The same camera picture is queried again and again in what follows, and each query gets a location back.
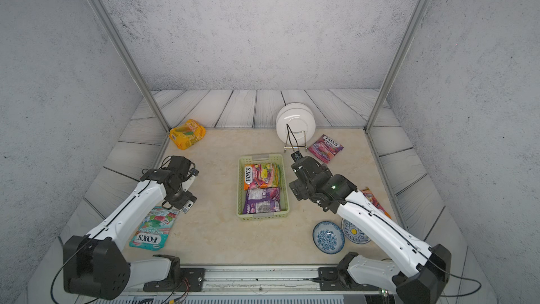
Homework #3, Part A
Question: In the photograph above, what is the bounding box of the green plastic basket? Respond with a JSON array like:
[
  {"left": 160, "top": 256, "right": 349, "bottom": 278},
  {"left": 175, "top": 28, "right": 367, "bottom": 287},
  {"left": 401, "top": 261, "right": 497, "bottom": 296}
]
[{"left": 236, "top": 153, "right": 290, "bottom": 220}]

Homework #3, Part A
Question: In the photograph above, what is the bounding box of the pink yellow Fox's candy bag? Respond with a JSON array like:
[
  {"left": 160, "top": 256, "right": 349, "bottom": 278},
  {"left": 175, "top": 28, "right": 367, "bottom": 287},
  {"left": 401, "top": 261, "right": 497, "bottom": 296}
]
[{"left": 243, "top": 163, "right": 281, "bottom": 190}]

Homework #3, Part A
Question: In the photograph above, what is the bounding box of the teal red Fox's fruits bag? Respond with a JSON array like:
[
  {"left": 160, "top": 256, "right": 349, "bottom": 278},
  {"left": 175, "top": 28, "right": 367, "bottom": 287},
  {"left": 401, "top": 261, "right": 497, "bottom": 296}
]
[{"left": 129, "top": 206, "right": 179, "bottom": 251}]

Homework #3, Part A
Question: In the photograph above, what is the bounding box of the blue yellow patterned plate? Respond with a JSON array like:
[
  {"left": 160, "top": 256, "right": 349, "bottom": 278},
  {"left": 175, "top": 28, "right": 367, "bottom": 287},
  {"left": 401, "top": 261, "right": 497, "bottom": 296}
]
[{"left": 341, "top": 219, "right": 371, "bottom": 245}]

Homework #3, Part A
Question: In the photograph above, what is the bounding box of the blue patterned bowl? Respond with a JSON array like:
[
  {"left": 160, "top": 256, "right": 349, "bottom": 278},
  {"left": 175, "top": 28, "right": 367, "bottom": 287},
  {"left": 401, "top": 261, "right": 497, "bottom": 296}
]
[{"left": 312, "top": 221, "right": 345, "bottom": 255}]

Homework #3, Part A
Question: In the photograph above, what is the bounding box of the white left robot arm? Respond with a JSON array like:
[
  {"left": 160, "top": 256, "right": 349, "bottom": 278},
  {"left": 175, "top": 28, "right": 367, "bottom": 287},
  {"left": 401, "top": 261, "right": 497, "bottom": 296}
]
[{"left": 57, "top": 156, "right": 198, "bottom": 300}]

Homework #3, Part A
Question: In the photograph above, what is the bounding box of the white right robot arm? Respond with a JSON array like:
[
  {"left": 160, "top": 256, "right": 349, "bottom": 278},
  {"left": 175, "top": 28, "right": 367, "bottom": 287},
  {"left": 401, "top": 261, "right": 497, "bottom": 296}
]
[{"left": 289, "top": 151, "right": 451, "bottom": 303}]

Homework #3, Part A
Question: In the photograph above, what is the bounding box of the pink Fox's berries candy bag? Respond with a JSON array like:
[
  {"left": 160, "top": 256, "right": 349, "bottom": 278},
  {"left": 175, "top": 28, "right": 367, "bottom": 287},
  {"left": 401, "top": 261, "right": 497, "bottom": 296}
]
[{"left": 308, "top": 135, "right": 344, "bottom": 164}]

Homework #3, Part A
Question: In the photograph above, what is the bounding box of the aluminium corner post right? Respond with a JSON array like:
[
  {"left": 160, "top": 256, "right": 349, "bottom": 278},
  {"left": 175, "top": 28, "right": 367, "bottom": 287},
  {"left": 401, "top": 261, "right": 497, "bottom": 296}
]
[{"left": 364, "top": 0, "right": 430, "bottom": 135}]

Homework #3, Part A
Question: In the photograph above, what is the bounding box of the purple Fox's berries bag back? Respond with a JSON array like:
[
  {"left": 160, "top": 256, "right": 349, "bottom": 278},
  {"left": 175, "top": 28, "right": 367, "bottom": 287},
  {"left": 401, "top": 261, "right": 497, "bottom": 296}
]
[{"left": 243, "top": 187, "right": 281, "bottom": 215}]

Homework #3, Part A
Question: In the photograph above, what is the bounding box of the yellow orange candy bag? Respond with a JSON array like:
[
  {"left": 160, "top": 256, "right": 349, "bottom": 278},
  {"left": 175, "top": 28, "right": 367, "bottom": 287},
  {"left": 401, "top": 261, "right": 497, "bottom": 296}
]
[{"left": 169, "top": 119, "right": 206, "bottom": 150}]

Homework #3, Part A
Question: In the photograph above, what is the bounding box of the aluminium corner post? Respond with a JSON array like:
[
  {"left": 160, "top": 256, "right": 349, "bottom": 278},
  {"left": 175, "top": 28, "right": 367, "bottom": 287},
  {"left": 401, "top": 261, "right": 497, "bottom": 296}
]
[
  {"left": 364, "top": 0, "right": 430, "bottom": 135},
  {"left": 87, "top": 0, "right": 171, "bottom": 133}
]

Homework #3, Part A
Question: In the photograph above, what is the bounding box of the white plate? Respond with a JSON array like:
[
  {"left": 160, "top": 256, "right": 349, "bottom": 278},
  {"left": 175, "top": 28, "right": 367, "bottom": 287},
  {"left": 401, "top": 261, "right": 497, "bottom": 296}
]
[{"left": 276, "top": 103, "right": 316, "bottom": 144}]

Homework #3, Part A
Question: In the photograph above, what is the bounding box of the orange Fox's fruits candy bag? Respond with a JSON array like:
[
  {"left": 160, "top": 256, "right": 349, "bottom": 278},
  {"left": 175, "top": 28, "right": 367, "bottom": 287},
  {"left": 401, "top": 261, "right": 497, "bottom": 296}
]
[{"left": 361, "top": 188, "right": 392, "bottom": 219}]

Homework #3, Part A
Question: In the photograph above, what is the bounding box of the aluminium corner post left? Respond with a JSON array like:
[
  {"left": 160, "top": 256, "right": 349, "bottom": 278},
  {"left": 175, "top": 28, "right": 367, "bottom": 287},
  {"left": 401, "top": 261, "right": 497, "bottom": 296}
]
[{"left": 87, "top": 0, "right": 171, "bottom": 133}]

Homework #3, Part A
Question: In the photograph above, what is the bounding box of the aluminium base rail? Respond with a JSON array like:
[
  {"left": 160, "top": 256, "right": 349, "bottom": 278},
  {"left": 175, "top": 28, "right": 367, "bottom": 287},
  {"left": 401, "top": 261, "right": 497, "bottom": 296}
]
[{"left": 115, "top": 265, "right": 402, "bottom": 303}]

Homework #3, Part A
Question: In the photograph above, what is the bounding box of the metal wire plate rack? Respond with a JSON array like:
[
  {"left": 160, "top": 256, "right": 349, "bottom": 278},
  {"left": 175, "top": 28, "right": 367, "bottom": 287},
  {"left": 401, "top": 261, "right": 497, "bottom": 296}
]
[{"left": 284, "top": 130, "right": 307, "bottom": 151}]

